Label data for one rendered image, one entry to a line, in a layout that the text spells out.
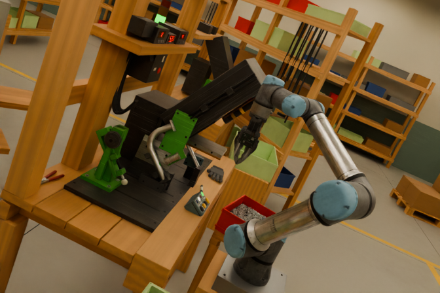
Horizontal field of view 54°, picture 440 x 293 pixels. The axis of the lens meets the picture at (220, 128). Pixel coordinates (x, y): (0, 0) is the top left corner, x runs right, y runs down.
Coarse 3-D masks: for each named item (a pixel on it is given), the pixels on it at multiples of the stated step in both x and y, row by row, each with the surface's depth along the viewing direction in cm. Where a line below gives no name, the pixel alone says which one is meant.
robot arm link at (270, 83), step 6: (270, 78) 153; (276, 78) 153; (264, 84) 154; (270, 84) 153; (276, 84) 152; (282, 84) 154; (264, 90) 154; (270, 90) 152; (258, 96) 156; (264, 96) 154; (258, 102) 155; (264, 102) 154; (270, 108) 156
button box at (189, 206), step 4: (200, 192) 209; (192, 196) 210; (196, 196) 204; (204, 196) 211; (192, 200) 200; (200, 200) 204; (204, 200) 208; (188, 204) 198; (192, 204) 198; (196, 204) 198; (200, 204) 202; (208, 204) 210; (188, 208) 198; (192, 208) 198; (196, 208) 198; (192, 212) 198; (196, 212) 198; (200, 212) 198; (204, 212) 201
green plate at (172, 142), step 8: (176, 112) 210; (184, 112) 209; (176, 120) 209; (184, 120) 209; (192, 120) 209; (176, 128) 209; (184, 128) 209; (192, 128) 209; (168, 136) 209; (176, 136) 209; (184, 136) 209; (160, 144) 209; (168, 144) 209; (176, 144) 209; (184, 144) 208
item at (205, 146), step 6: (192, 138) 226; (198, 138) 230; (204, 138) 234; (186, 144) 221; (192, 144) 220; (198, 144) 220; (204, 144) 224; (210, 144) 228; (216, 144) 233; (204, 150) 220; (210, 150) 219; (216, 150) 222; (222, 150) 226; (216, 156) 219
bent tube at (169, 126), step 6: (162, 126) 207; (168, 126) 206; (174, 126) 209; (156, 132) 206; (162, 132) 207; (150, 138) 207; (150, 144) 206; (150, 150) 206; (156, 156) 207; (156, 162) 206; (156, 168) 206; (162, 174) 205
